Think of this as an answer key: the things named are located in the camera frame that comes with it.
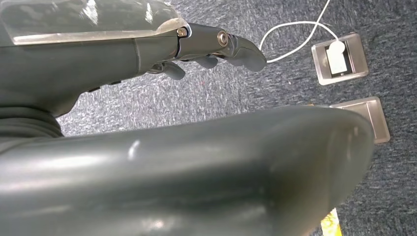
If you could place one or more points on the white plug adapter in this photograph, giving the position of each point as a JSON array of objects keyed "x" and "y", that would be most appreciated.
[{"x": 337, "y": 58}]

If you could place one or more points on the open metal floor socket box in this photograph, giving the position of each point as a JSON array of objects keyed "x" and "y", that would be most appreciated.
[{"x": 358, "y": 55}]

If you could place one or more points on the closed metal floor socket cover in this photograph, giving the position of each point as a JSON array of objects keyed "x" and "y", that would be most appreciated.
[{"x": 374, "y": 120}]

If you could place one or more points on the ribbed grey left arm sleeve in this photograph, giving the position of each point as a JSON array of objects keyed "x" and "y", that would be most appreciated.
[{"x": 26, "y": 125}]

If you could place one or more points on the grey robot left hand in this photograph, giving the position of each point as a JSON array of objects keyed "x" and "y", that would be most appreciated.
[{"x": 202, "y": 176}]

